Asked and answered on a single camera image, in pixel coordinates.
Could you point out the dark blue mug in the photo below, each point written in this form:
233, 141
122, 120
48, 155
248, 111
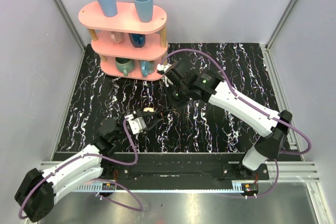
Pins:
137, 40

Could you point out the green ceramic mug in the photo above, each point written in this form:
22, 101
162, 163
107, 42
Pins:
125, 65

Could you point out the short light blue cup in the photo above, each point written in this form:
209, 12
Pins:
144, 9

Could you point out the beige earbud charging case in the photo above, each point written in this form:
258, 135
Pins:
148, 110

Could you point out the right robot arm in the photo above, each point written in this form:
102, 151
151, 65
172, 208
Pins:
210, 87

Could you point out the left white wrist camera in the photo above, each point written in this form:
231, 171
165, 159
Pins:
135, 125

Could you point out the controller board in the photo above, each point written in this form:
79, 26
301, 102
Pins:
108, 186
251, 188

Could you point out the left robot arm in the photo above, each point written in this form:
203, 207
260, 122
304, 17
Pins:
40, 190

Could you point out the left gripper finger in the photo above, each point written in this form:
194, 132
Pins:
144, 114
152, 123

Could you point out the left controller board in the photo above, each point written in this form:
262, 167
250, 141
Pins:
108, 186

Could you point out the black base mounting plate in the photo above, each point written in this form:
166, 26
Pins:
183, 171

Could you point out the pink three-tier wooden shelf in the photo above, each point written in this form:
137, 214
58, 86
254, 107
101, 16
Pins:
126, 21

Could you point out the blue butterfly mug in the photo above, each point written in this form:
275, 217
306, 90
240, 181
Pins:
147, 67

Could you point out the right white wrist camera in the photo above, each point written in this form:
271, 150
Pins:
161, 69

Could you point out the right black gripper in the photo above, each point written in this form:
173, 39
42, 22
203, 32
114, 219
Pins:
184, 101

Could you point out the right controller board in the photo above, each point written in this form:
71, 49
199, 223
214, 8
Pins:
251, 188

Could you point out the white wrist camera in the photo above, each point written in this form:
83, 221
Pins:
135, 125
161, 69

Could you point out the pink mug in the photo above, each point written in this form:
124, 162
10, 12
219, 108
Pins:
117, 37

